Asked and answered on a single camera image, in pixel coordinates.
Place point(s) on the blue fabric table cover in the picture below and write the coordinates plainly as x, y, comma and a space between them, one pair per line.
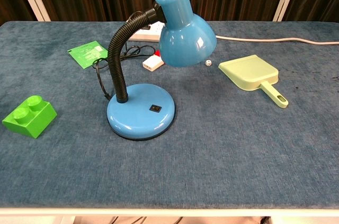
212, 142

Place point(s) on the green paper packet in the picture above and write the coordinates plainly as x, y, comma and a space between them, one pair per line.
88, 53

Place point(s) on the green building block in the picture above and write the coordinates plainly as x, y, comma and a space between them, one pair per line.
31, 118

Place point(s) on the light green dustpan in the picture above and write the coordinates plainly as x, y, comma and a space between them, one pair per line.
250, 73

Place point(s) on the blue desk lamp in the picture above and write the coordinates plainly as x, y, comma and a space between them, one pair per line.
140, 112

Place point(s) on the white plug adapter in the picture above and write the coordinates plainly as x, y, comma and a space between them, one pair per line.
152, 63

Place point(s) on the white power strip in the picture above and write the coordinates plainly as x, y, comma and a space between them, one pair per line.
148, 33

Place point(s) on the small white die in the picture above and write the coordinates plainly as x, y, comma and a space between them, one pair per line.
208, 62

